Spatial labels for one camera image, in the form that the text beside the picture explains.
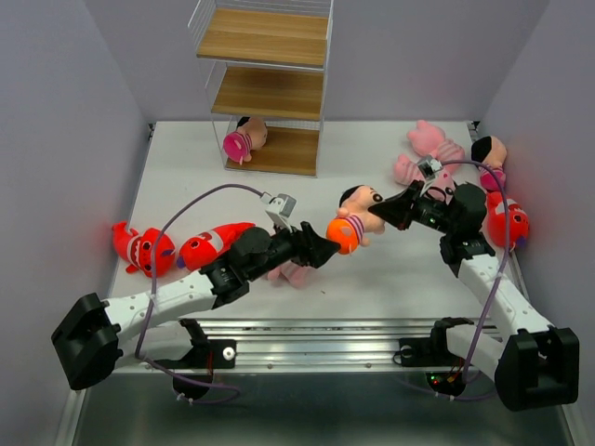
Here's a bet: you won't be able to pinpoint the red shark plush left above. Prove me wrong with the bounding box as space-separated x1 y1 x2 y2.
112 221 176 278

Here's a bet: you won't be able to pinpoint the red fish plush left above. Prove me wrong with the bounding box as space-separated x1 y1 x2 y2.
177 222 255 271

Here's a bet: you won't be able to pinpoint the pink pig plush upper right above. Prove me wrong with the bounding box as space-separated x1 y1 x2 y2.
407 120 466 173

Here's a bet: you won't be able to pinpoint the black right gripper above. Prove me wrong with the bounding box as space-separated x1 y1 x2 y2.
367 179 457 235

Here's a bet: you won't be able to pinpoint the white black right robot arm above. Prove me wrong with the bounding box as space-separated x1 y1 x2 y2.
369 181 580 412

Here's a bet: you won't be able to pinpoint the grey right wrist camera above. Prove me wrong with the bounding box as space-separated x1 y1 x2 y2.
416 155 443 193

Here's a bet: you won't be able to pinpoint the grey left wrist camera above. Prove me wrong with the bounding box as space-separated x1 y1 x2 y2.
260 192 297 230

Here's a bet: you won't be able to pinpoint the boy doll orange shorts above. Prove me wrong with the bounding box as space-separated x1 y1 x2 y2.
324 184 387 256

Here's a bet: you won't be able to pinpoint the pink pig plush centre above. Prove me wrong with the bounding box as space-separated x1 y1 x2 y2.
266 261 311 288

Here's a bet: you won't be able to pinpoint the boy doll far right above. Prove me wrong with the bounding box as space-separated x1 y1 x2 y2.
471 136 508 191

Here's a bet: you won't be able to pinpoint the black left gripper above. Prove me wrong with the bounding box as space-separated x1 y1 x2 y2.
245 215 339 282

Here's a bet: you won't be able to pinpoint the red fish plush right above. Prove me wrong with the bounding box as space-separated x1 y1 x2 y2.
486 191 530 249

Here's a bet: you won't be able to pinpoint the aluminium mounting rail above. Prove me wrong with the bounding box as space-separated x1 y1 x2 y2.
73 317 508 375

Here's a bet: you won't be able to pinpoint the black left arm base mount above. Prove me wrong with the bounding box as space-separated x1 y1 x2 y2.
151 319 240 405

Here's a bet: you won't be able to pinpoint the pink pig plush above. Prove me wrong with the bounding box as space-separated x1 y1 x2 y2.
407 120 466 173
266 261 311 288
393 154 456 202

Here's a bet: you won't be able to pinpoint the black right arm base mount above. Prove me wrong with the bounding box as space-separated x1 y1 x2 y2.
393 317 479 401

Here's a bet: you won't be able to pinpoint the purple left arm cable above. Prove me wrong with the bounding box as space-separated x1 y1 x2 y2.
134 183 280 405

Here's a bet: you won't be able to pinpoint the boy doll pink shorts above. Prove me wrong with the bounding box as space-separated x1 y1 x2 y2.
222 116 268 164

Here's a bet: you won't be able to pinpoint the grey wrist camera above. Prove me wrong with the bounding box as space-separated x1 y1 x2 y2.
416 155 443 193
260 192 297 230

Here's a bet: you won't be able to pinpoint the wooden three-tier wire shelf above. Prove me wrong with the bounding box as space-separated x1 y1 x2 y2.
187 1 334 177

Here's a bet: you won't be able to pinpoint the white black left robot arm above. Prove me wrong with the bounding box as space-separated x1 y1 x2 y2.
51 222 340 390

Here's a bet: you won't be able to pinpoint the pink pig plush lower right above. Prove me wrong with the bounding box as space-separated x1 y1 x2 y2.
393 154 456 202

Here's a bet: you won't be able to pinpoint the red fish plush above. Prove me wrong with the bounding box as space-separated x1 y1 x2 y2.
486 191 530 249
177 222 255 271

